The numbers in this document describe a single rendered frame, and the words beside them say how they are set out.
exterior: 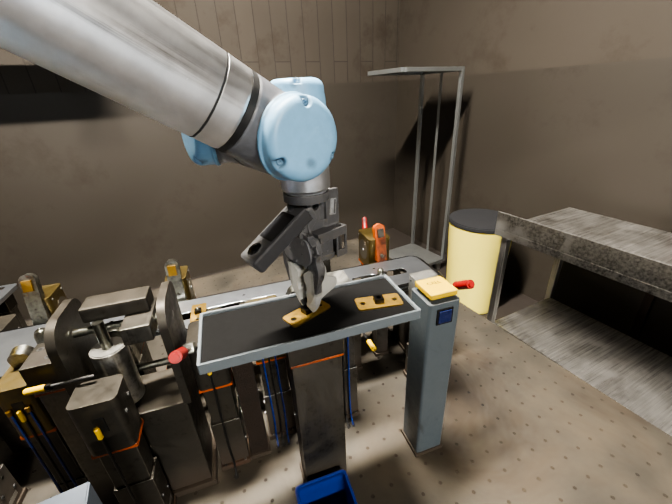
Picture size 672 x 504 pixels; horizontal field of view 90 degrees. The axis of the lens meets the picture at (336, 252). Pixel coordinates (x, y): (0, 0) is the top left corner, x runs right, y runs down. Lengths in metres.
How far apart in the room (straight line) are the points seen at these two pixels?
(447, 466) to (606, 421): 0.46
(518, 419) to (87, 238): 3.07
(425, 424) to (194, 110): 0.80
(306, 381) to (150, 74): 0.52
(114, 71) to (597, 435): 1.18
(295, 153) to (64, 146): 2.91
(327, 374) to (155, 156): 2.68
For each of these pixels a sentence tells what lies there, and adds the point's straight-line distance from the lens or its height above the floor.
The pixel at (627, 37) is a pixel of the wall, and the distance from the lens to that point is 2.59.
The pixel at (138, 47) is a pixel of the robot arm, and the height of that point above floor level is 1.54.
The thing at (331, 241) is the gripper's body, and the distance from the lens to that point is 0.55.
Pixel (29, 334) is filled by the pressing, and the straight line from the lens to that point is 1.15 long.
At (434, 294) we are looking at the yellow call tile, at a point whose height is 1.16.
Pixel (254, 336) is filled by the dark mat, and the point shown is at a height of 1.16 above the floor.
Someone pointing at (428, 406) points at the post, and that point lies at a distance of 0.86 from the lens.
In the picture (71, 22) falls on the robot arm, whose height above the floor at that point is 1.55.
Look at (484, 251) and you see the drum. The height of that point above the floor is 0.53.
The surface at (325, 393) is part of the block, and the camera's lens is 0.69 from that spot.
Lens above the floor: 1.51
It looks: 25 degrees down
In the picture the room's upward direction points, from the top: 3 degrees counter-clockwise
